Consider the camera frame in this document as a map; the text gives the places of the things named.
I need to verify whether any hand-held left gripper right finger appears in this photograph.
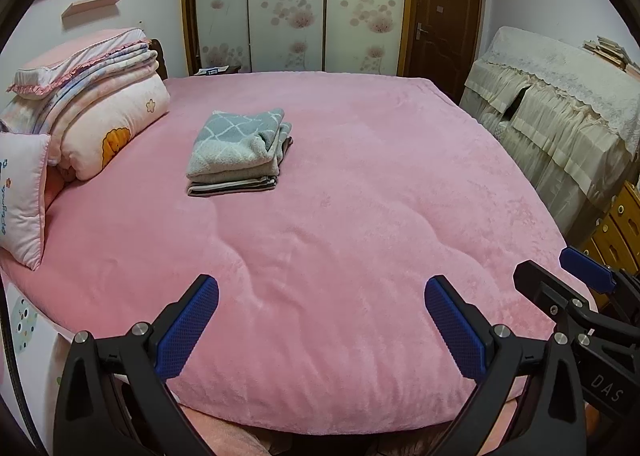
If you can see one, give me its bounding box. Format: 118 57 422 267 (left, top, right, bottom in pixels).
424 275 588 456

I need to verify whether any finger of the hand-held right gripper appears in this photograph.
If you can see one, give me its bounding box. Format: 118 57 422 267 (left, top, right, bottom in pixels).
512 260 596 337
559 246 617 295

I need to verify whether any pink fleece blanket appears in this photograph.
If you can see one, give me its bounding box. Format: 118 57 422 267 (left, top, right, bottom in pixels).
0 71 596 437

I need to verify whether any wooden drawer chest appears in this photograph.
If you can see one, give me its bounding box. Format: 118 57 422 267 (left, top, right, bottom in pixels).
575 181 640 312

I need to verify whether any pink wall shelf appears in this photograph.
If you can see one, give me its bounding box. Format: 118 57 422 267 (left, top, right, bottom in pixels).
61 0 127 19

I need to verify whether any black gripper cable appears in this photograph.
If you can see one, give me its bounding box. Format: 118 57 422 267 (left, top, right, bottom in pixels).
0 281 40 456

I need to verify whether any floral sliding door wardrobe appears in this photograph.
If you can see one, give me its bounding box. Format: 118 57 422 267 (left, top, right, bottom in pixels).
180 0 413 78

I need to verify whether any striped folded garment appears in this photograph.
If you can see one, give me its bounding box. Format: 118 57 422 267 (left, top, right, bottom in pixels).
187 136 294 197

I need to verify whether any cartoon print folded quilt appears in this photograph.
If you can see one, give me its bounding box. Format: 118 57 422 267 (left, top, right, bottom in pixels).
50 76 172 182

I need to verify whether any stack of folded quilts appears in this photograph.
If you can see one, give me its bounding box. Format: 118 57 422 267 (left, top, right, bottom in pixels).
0 48 161 137

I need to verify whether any white lace cloth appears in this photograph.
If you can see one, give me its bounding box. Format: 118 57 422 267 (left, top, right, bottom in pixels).
482 26 640 157

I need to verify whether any diamond pattern knit sweater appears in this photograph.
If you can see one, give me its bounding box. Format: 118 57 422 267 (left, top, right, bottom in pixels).
186 108 293 184

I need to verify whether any stack of books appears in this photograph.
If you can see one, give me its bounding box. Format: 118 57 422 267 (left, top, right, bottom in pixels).
582 36 640 82

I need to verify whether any white dotted mattress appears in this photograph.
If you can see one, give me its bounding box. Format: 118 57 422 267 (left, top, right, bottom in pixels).
0 281 68 442

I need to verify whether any folded pink quilt stack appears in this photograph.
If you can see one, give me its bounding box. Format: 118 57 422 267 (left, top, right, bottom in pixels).
6 27 152 99

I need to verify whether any pink bed base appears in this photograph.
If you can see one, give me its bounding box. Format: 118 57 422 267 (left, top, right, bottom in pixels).
170 396 601 456

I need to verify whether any cream ruffled furniture cover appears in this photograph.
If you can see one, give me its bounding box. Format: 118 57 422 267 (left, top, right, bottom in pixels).
459 26 640 242

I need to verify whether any dark wooden headboard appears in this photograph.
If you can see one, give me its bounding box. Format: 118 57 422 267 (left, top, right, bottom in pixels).
150 38 169 82

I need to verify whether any brown wooden door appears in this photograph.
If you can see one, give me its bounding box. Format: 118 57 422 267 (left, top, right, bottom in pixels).
400 0 486 104

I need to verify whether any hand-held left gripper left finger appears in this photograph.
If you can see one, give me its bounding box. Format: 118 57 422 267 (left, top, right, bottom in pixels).
52 274 221 456

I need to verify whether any embroidered white cushion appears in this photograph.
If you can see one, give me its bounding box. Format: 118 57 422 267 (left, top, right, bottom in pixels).
0 132 53 272

